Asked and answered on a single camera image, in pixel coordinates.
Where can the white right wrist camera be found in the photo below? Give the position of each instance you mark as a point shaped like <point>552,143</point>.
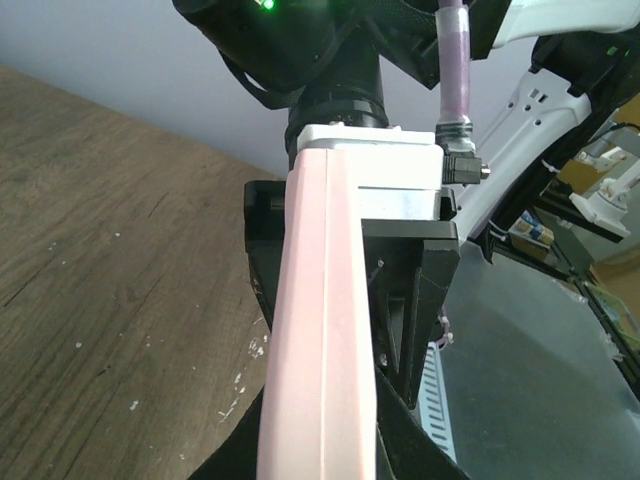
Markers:
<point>398,173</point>

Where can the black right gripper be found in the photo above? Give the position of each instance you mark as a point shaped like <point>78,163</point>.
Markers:
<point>410,265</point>

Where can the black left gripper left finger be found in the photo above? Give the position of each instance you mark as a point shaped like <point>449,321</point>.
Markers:
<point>236,457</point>

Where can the pink phone case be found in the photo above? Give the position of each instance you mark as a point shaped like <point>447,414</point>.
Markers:
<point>318,418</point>

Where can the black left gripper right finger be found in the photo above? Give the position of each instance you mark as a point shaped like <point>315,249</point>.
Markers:
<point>405,451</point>

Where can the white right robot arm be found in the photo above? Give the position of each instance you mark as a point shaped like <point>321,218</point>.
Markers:
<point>320,61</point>

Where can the light-blue slotted cable duct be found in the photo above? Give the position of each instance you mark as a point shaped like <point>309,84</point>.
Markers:
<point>432,403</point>

